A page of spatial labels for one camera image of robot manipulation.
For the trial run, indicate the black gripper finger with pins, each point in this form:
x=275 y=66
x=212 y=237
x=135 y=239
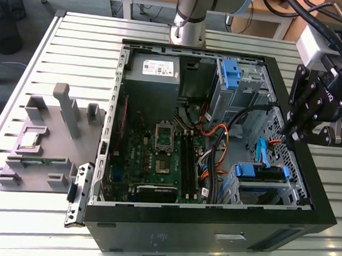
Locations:
x=299 y=89
x=313 y=133

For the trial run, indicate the hard disk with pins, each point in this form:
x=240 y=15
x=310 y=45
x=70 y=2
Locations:
x=268 y=173

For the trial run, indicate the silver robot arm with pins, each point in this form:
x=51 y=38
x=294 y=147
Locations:
x=188 y=33

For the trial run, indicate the metal disk bay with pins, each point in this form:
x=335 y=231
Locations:
x=272 y=185

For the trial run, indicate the blue drive cage latch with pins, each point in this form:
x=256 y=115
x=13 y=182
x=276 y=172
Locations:
x=229 y=76

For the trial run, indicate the metal drive cage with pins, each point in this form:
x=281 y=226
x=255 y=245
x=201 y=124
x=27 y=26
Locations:
x=221 y=105

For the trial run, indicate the black plastic fan housing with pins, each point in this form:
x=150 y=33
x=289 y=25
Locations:
x=197 y=83

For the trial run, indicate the black RAM slot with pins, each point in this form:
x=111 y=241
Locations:
x=193 y=164
x=186 y=163

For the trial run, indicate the black PC case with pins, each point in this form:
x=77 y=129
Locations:
x=211 y=232

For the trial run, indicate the grey power supply unit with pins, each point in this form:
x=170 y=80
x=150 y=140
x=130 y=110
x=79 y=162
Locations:
x=149 y=97

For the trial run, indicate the CPU socket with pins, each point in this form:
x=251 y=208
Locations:
x=163 y=165

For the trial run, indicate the black graphics card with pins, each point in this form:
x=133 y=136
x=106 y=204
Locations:
x=155 y=191

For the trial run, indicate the green motherboard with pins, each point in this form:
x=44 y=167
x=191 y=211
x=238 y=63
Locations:
x=137 y=160

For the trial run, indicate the grey parts rack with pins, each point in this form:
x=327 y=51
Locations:
x=56 y=153

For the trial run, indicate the green RAM stick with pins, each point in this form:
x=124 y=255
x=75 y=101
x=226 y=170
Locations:
x=38 y=162

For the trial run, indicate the silver CPU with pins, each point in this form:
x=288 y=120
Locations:
x=29 y=139

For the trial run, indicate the black mesh bin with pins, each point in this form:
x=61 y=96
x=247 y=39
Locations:
x=8 y=39

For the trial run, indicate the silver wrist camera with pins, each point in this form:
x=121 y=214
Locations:
x=312 y=46

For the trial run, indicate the metal expansion slot bracket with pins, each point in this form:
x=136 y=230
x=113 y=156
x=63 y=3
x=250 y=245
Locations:
x=81 y=186

